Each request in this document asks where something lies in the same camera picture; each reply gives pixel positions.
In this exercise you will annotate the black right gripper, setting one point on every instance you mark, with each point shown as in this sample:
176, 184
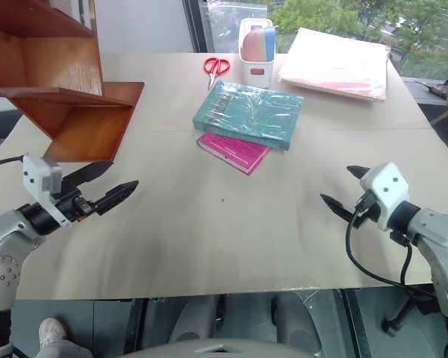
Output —
369, 210

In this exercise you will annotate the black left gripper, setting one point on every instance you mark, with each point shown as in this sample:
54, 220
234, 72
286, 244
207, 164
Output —
71, 205

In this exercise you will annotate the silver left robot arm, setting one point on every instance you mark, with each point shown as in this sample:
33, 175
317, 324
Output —
3, 238

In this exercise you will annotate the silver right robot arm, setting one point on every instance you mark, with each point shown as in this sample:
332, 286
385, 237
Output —
440, 238

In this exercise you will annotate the magenta book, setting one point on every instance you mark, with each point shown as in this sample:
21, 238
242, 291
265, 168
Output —
239, 151

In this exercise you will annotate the wooden shelf unit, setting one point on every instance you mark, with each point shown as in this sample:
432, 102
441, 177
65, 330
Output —
71, 71

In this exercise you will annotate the teal plastic-wrapped book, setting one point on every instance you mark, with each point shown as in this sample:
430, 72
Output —
250, 112

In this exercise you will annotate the dark side table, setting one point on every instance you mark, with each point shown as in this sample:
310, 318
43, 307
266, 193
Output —
429, 108

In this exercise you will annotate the pink paper stack in bag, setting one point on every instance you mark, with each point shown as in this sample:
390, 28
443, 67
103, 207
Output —
336, 63

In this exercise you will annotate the black table clamp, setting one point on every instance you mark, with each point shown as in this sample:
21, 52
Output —
397, 320

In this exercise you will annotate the white plastic storage bin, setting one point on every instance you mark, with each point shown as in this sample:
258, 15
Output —
257, 72

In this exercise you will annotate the white sneaker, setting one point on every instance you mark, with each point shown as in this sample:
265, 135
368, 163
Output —
51, 331

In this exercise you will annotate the grey rounded shape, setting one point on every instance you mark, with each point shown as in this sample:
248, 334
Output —
194, 317

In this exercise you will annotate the blue foam sheet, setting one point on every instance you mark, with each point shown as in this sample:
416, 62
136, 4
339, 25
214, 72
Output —
271, 43

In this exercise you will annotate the grey trouser leg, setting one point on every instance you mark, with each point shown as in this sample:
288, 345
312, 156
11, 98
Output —
65, 350

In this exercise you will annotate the pink foam sheet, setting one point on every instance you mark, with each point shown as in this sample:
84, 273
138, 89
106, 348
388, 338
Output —
253, 46

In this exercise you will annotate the clear plastic zip bag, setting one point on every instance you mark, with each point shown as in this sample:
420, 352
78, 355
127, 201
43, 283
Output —
224, 22

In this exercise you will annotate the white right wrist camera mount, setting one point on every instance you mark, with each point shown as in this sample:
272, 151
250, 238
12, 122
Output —
386, 186

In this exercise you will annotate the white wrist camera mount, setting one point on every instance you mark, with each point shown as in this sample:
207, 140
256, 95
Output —
386, 186
35, 175

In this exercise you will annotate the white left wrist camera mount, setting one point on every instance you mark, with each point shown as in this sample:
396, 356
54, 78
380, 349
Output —
35, 175

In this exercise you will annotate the black table frame bar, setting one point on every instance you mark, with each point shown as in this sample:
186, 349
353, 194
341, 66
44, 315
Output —
356, 324
134, 328

